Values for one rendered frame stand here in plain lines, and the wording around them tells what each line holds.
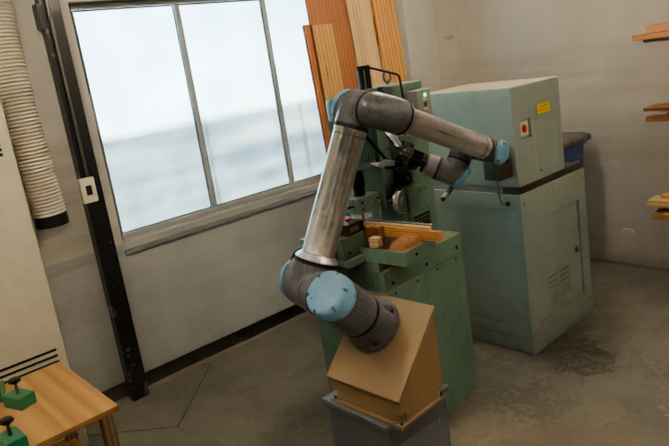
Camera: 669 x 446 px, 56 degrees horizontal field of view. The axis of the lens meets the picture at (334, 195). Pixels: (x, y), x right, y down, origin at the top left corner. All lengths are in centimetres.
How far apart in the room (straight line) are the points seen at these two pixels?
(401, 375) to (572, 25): 317
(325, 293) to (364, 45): 284
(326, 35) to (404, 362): 274
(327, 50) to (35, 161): 198
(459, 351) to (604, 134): 210
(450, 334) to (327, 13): 236
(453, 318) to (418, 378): 102
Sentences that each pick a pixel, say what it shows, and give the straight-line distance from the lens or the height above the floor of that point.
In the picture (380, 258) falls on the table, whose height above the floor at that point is 86.
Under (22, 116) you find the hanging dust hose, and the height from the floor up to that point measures 162.
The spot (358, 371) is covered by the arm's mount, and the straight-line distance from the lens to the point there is 209.
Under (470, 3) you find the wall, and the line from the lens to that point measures 507.
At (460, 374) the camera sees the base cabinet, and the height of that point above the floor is 13.
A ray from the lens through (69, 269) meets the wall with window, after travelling 357.
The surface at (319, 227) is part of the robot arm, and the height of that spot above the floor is 114.
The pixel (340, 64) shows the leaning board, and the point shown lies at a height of 163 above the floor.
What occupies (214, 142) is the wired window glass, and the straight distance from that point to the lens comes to 395.
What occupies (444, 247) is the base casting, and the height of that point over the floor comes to 77.
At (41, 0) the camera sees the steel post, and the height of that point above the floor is 215.
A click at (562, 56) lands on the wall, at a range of 468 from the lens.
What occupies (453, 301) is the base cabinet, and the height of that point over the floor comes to 50.
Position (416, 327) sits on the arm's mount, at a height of 81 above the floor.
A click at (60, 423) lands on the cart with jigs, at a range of 263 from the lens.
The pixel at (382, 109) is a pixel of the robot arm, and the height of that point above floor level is 149.
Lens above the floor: 165
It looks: 12 degrees down
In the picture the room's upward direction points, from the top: 9 degrees counter-clockwise
